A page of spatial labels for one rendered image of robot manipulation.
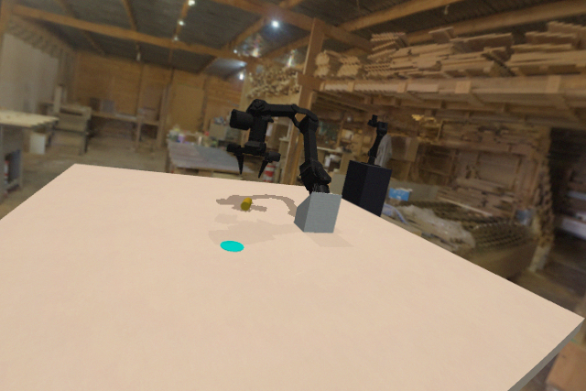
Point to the cyan circle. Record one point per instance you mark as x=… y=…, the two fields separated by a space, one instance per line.
x=232 y=246

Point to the yellow tall cylinder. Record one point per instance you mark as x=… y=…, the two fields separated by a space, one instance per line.
x=245 y=205

